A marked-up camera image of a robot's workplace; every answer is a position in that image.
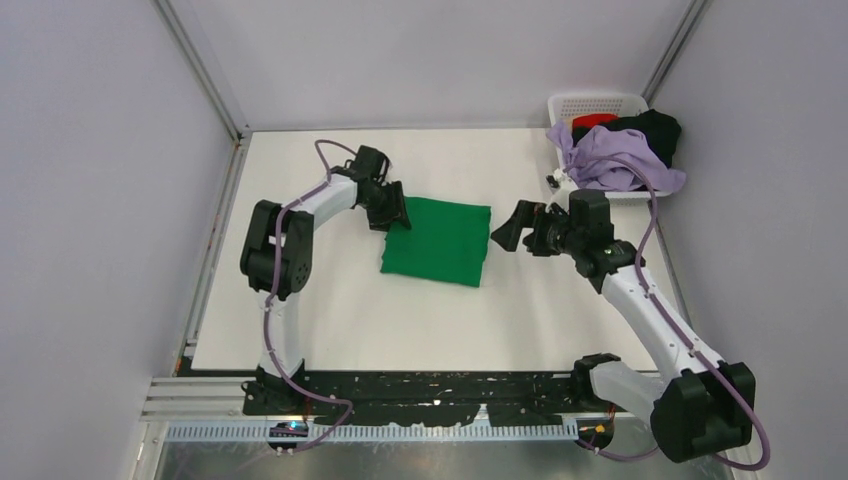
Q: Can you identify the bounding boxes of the lavender t shirt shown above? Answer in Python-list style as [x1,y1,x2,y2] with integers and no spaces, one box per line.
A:
[547,122,687,193]

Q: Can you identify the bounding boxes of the slotted cable duct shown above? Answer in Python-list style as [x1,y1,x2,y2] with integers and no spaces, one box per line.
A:
[165,419,578,444]

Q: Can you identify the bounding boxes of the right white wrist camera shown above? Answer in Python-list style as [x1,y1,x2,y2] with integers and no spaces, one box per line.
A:
[545,168,573,192]

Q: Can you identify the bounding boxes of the green t shirt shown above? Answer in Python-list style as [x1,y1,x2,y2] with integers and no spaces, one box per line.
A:
[380,197,492,288]

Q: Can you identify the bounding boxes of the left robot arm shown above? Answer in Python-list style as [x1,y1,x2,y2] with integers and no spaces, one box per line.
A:
[239,145,411,414]

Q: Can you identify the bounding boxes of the white laundry basket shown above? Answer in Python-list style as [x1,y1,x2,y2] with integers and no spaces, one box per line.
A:
[548,93,673,201]

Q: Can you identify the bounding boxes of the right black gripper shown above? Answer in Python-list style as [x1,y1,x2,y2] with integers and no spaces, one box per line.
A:
[492,199,584,258]

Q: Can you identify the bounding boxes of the right corner frame post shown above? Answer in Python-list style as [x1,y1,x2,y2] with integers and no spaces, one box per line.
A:
[641,0,712,105]

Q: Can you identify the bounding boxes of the black t shirt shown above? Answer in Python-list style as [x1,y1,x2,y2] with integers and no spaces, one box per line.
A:
[571,109,682,168]

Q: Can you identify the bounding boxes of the red t shirt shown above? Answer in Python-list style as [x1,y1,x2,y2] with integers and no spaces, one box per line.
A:
[571,113,618,130]

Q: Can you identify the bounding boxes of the corner frame post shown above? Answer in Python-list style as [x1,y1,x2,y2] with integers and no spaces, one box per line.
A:
[152,0,252,144]
[641,0,712,105]

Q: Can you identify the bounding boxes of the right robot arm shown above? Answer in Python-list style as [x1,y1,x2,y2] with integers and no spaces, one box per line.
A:
[490,189,762,463]

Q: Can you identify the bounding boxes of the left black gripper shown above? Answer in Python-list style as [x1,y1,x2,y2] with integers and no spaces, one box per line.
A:
[360,182,411,235]

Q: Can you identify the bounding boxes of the left corner frame post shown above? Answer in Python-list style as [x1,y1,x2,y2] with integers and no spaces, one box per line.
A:
[152,0,252,144]

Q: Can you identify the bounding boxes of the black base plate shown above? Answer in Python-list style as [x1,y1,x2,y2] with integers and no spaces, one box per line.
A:
[241,370,611,427]

